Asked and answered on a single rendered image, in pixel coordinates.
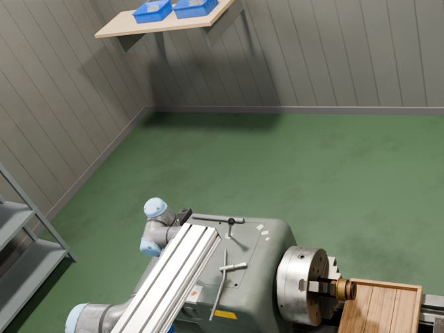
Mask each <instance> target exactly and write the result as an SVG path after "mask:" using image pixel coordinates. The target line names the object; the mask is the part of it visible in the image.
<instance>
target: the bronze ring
mask: <svg viewBox="0 0 444 333"><path fill-rule="evenodd" d="M331 283H335V284H336V294H333V293H331V296H335V297H336V299H337V300H338V301H340V300H343V301H347V300H351V301H352V300H353V301H354V300H355V298H356V295H357V284H356V282H355V281H350V280H348V279H342V278H341V277H339V278H338V280H337V281H334V280H333V281H331Z"/></svg>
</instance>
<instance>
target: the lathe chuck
mask: <svg viewBox="0 0 444 333"><path fill-rule="evenodd" d="M301 254H305V255H306V256H307V257H306V258H305V259H303V260H300V259H298V257H299V255H301ZM325 258H326V251H325V250H324V249H323V248H314V247H306V246H300V247H298V248H297V249H296V250H295V251H294V253H293V254H292V256H291V259H290V261H289V265H288V268H287V273H286V278H285V305H286V309H287V313H288V315H289V317H290V319H291V320H292V321H293V322H296V323H300V322H304V323H306V324H308V325H312V326H318V325H319V324H320V323H321V322H322V318H321V311H320V300H319V298H318V297H317V296H316V292H314V291H303V292H301V290H300V281H301V280H302V279H305V281H317V279H318V276H320V275H321V273H322V268H323V265H324V261H325ZM300 324H302V323H300Z"/></svg>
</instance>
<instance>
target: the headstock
mask: <svg viewBox="0 0 444 333"><path fill-rule="evenodd" d="M218 216H225V217H239V218H244V223H236V222H235V224H234V225H233V226H232V229H231V232H232V234H233V236H232V237H231V238H229V239H226V238H225V235H226V234H227V233H228V232H229V225H228V222H227V221H217V220H210V219H197V218H192V215H191V216H190V218H189V219H188V220H187V222H186V223H193V224H197V225H204V226H208V227H215V228H216V229H217V232H218V233H219V235H220V237H221V239H222V240H221V243H220V244H219V246H218V247H217V250H216V251H215V253H214V254H213V256H212V257H211V260H210V261H209V263H208V264H207V266H206V267H205V269H204V271H203V272H202V274H201V276H200V278H199V279H198V281H197V282H196V284H195V285H198V286H203V288H202V290H201V292H200V294H199V297H198V299H197V301H196V303H197V305H196V304H192V303H186V302H184V304H183V306H182V308H181V309H180V311H179V312H178V314H177V316H176V318H175V319H174V321H173V322H172V325H173V326H174V328H175V329H174V333H291V329H292V326H293V322H288V321H286V320H284V319H283V317H282V316H281V314H280V311H279V308H278V304H277V302H276V297H275V291H274V284H275V277H276V271H277V268H278V265H279V263H280V261H281V259H282V258H283V256H284V254H285V252H286V251H287V249H288V248H290V247H291V246H297V243H296V240H295V237H294V236H293V233H292V230H291V227H290V226H289V224H288V223H287V222H285V221H284V220H282V219H276V218H264V217H241V216H229V215H218ZM259 225H263V226H264V227H262V228H261V229H260V230H259V229H257V227H258V226H259ZM263 231H268V234H265V235H262V232H263ZM267 237H268V238H269V239H268V240H266V238H267ZM225 249H227V266H228V265H232V264H234V265H237V264H240V263H245V262H246V263H247V267H245V268H235V270H229V271H226V279H225V283H224V286H223V289H222V292H221V295H220V298H219V301H218V304H217V308H216V310H215V314H214V316H213V320H212V321H211V322H210V321H209V318H210V316H211V312H212V310H213V306H214V304H215V300H216V298H217V294H218V292H219V288H220V285H221V282H222V279H223V272H220V270H219V268H220V267H221V266H224V251H225ZM159 257H160V256H153V257H152V259H151V261H150V263H149V265H148V266H147V268H146V270H145V271H144V273H143V275H142V277H141V279H140V280H139V282H138V284H137V285H136V287H135V289H134V290H133V292H134V294H135V293H137V292H138V290H139V288H140V287H141V286H142V284H143V282H144V281H145V279H146V278H147V276H148V275H149V273H150V271H151V270H152V268H153V266H154V265H155V263H156V262H157V260H158V259H159ZM187 307H189V308H187ZM274 314H275V316H274ZM277 327H278V328H277ZM288 327H289V329H288ZM287 331H288V332H287Z"/></svg>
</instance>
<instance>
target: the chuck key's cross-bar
mask: <svg viewBox="0 0 444 333"><path fill-rule="evenodd" d="M226 265H227V249H225V251H224V266H226ZM225 279H226V270H223V279H222V282H221V285H220V288H219V292H218V294H217V298H216V300H215V304H214V306H213V310H212V312H211V316H210V318H209V321H210V322H211V321H212V320H213V316H214V314H215V310H216V308H217V304H218V301H219V298H220V295H221V292H222V289H223V286H224V283H225Z"/></svg>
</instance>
